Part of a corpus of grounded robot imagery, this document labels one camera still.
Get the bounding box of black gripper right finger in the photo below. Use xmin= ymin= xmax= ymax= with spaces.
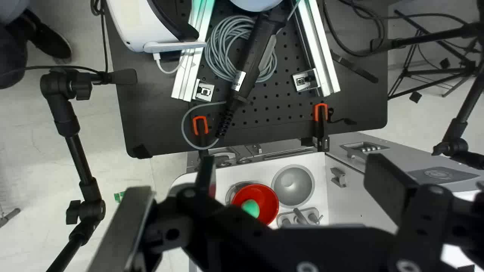
xmin=363 ymin=155 xmax=452 ymax=238

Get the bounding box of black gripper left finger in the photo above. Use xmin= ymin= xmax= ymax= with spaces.
xmin=88 ymin=186 xmax=154 ymax=272

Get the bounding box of grey toy tap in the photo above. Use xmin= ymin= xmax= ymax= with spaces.
xmin=277 ymin=208 xmax=322 ymax=227

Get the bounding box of grey toy stove top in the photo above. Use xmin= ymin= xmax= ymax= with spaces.
xmin=328 ymin=134 xmax=484 ymax=192

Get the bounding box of black tripod stand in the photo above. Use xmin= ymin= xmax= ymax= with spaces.
xmin=322 ymin=0 xmax=484 ymax=171

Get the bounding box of white toy kitchen sink unit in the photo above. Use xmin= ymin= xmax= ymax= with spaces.
xmin=165 ymin=132 xmax=484 ymax=272

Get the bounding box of grey round sink basin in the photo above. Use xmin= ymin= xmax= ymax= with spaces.
xmin=271 ymin=165 xmax=315 ymax=208

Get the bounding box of right orange black clamp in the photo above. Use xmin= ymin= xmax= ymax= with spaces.
xmin=313 ymin=103 xmax=330 ymax=152

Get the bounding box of orange black clamp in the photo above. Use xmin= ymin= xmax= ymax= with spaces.
xmin=192 ymin=115 xmax=210 ymax=147
xmin=313 ymin=103 xmax=330 ymax=152

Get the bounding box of green ball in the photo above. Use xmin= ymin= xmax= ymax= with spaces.
xmin=242 ymin=200 xmax=260 ymax=218

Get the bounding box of red bowl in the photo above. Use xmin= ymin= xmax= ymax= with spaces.
xmin=231 ymin=183 xmax=280 ymax=226

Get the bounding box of left orange black clamp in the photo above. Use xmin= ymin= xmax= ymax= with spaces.
xmin=192 ymin=115 xmax=210 ymax=147

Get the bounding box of black perforated board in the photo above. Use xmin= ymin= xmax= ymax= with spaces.
xmin=106 ymin=0 xmax=387 ymax=159

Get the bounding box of white VR headset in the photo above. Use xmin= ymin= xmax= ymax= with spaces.
xmin=106 ymin=0 xmax=206 ymax=53

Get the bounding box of dark shoe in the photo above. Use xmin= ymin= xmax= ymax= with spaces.
xmin=21 ymin=10 xmax=73 ymax=63

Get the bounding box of right aluminium extrusion rail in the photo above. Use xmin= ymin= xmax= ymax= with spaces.
xmin=295 ymin=0 xmax=340 ymax=97

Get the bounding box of aluminium extrusion rail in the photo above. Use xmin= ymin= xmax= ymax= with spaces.
xmin=171 ymin=0 xmax=216 ymax=102
xmin=295 ymin=0 xmax=340 ymax=97

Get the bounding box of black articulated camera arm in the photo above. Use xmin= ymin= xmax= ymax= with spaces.
xmin=39 ymin=69 xmax=138 ymax=272

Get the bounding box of left aluminium extrusion rail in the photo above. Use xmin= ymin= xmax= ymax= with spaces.
xmin=171 ymin=0 xmax=216 ymax=102

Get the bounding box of coiled grey cable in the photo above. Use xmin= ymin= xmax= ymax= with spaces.
xmin=204 ymin=14 xmax=280 ymax=85

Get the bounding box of black cable sleeve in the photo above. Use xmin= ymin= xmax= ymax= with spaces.
xmin=216 ymin=8 xmax=289 ymax=141

